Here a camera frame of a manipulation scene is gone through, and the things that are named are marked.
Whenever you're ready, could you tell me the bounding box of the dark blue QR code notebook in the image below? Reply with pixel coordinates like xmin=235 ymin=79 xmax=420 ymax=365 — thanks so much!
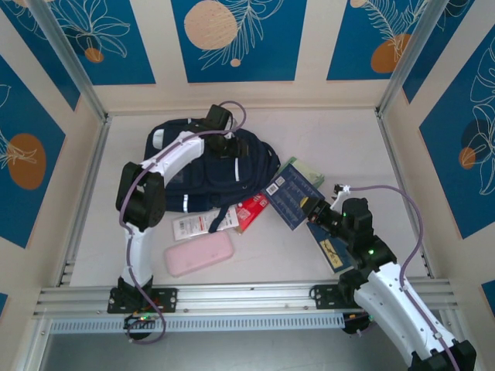
xmin=261 ymin=162 xmax=326 ymax=232

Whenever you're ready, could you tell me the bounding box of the dark blue yellow-label book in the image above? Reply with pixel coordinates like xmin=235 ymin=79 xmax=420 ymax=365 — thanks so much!
xmin=307 ymin=220 xmax=363 ymax=275

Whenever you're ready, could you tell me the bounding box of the light green notebook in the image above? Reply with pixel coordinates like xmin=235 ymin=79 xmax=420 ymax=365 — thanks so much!
xmin=278 ymin=156 xmax=326 ymax=190

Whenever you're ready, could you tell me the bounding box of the navy blue student backpack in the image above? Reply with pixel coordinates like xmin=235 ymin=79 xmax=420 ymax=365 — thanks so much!
xmin=145 ymin=115 xmax=282 ymax=235

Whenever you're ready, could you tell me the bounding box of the red packet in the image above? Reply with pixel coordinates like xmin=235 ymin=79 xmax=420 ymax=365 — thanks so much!
xmin=234 ymin=192 xmax=270 ymax=235

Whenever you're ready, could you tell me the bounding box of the white clear stationery pack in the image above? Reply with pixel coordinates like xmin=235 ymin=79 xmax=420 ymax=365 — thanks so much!
xmin=172 ymin=206 xmax=241 ymax=240

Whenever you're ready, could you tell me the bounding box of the pink pencil case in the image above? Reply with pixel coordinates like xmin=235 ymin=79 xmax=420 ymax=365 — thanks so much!
xmin=164 ymin=230 xmax=235 ymax=277

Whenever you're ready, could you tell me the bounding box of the control board with LEDs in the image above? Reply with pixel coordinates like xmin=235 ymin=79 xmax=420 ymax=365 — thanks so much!
xmin=342 ymin=311 xmax=378 ymax=336
xmin=122 ymin=311 xmax=159 ymax=330

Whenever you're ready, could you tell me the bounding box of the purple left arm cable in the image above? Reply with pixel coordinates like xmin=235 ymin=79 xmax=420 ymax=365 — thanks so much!
xmin=118 ymin=99 xmax=248 ymax=345

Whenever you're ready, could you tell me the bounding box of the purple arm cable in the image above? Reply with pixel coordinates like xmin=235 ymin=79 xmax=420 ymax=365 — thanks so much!
xmin=347 ymin=184 xmax=459 ymax=371
xmin=118 ymin=99 xmax=248 ymax=345

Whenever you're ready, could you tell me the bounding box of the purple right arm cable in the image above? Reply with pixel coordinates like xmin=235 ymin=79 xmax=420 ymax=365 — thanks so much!
xmin=347 ymin=184 xmax=459 ymax=371

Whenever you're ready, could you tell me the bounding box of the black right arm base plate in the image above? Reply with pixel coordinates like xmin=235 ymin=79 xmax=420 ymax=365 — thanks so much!
xmin=312 ymin=284 xmax=364 ymax=310

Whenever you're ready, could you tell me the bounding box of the aluminium side rail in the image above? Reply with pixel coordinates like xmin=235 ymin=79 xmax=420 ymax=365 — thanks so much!
xmin=377 ymin=110 xmax=432 ymax=278
xmin=56 ymin=114 xmax=112 ymax=288

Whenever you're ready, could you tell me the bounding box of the blue floral wall poster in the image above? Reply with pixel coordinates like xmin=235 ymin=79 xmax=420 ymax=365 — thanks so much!
xmin=0 ymin=56 xmax=67 ymax=248
xmin=42 ymin=0 xmax=156 ymax=87
xmin=326 ymin=0 xmax=430 ymax=81
xmin=419 ymin=36 xmax=495 ymax=240
xmin=401 ymin=0 xmax=495 ymax=104
xmin=171 ymin=0 xmax=309 ymax=83
xmin=0 ymin=0 xmax=81 ymax=112

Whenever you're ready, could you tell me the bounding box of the aluminium mounting rail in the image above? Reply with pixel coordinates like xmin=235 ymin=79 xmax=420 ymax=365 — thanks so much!
xmin=32 ymin=281 xmax=459 ymax=318

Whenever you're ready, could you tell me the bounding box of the grey slotted cable duct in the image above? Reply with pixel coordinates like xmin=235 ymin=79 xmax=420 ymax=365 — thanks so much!
xmin=48 ymin=313 xmax=347 ymax=334

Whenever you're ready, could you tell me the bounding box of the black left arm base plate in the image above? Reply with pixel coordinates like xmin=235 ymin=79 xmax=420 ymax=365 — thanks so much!
xmin=107 ymin=286 xmax=179 ymax=315

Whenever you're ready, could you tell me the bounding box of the aluminium frame post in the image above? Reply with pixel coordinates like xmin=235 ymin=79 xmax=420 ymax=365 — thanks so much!
xmin=377 ymin=0 xmax=475 ymax=119
xmin=29 ymin=0 xmax=111 ymax=124

